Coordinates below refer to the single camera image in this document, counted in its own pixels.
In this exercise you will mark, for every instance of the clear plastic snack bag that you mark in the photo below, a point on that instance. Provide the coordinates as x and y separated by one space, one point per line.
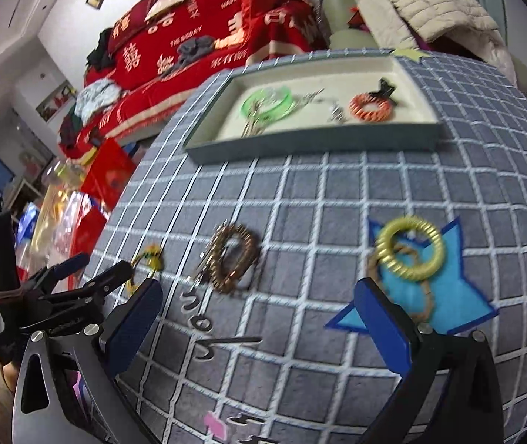
64 226

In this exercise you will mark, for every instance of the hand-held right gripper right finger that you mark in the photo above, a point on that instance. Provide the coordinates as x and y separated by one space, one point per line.
383 333

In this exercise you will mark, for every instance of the red gift bag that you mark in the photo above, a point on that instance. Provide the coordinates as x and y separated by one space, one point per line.
106 171

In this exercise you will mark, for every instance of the green plastic bangle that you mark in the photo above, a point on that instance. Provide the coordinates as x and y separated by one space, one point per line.
245 106

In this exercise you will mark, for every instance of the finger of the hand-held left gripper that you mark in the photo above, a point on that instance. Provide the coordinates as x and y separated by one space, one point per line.
101 284
71 266

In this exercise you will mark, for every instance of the shallow grey cardboard box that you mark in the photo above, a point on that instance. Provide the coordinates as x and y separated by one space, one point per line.
421 101

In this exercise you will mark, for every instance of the green armchair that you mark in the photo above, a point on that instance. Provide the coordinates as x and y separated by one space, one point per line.
337 39

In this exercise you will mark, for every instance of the red purple garment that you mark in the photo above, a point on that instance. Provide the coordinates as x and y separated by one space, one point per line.
355 18

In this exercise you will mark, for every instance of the framed landscape painting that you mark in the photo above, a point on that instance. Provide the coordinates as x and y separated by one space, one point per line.
55 101

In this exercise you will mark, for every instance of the light knit blanket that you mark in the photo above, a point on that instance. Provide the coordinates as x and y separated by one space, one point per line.
97 97

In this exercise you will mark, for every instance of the grey garment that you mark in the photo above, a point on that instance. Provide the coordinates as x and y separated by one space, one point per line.
189 53

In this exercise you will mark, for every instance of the white puffer jacket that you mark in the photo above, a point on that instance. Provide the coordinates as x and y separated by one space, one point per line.
434 4

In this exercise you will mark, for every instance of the black clothes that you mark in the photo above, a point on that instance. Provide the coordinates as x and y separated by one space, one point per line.
99 51

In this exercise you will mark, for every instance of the black hair claw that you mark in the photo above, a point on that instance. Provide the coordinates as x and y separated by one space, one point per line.
386 87

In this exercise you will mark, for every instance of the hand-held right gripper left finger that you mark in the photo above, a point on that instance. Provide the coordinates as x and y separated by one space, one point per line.
136 328

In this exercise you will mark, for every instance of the red covered sofa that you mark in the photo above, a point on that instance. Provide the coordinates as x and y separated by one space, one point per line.
226 4

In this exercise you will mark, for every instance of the grey checked tablecloth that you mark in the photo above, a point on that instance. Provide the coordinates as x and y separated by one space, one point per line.
319 222

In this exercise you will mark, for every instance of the portrait printed pillow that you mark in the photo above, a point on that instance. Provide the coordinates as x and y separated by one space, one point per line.
171 0

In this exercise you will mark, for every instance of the red embroidered pillow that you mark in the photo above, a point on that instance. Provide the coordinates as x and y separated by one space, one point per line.
129 23

